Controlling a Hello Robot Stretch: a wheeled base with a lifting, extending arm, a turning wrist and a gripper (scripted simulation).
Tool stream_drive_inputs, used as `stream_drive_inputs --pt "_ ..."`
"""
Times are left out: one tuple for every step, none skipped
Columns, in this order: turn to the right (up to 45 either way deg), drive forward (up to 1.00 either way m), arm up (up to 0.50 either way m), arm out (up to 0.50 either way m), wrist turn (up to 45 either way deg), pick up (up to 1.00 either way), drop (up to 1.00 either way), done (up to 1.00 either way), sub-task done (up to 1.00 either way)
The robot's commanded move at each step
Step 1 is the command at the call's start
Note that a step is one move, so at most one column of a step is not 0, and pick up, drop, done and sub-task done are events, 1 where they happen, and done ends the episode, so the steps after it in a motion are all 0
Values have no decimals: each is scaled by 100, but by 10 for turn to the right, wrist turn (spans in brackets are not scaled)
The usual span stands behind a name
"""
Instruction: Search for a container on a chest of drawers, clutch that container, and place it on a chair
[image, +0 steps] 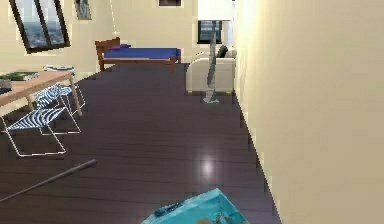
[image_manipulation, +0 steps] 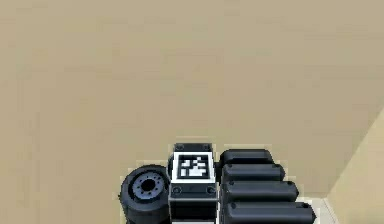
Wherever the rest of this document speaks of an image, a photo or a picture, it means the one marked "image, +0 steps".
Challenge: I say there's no dark framed wall picture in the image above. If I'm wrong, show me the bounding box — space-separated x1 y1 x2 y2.
157 0 184 8

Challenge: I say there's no dark sofa cushion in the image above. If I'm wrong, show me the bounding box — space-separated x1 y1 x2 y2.
216 44 229 59

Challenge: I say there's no blue striped wire chair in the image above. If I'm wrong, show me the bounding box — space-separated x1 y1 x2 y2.
34 82 87 116
0 106 82 158

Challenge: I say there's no white shade floor lamp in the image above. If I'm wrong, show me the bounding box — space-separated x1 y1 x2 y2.
197 0 234 105

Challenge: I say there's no black long stick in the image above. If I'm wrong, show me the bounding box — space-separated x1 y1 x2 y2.
0 158 98 204

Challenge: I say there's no cream sofa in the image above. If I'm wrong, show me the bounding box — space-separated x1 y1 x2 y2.
185 46 237 95

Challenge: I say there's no purple pillow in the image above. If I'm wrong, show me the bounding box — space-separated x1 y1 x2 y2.
108 43 132 52

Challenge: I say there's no turquoise box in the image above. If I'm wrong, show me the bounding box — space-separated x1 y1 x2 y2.
140 187 251 224

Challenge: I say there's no light wooden table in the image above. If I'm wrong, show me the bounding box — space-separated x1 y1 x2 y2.
0 69 83 117

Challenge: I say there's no small black framed window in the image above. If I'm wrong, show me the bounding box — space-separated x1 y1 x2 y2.
196 20 224 45

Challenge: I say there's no wooden bed with blue mattress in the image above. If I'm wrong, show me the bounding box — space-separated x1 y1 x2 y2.
94 36 183 74

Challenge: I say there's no white plate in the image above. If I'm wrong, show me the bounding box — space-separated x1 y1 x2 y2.
43 64 76 72

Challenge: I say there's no dark grey box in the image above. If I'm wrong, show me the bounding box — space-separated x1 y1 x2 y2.
0 79 13 96

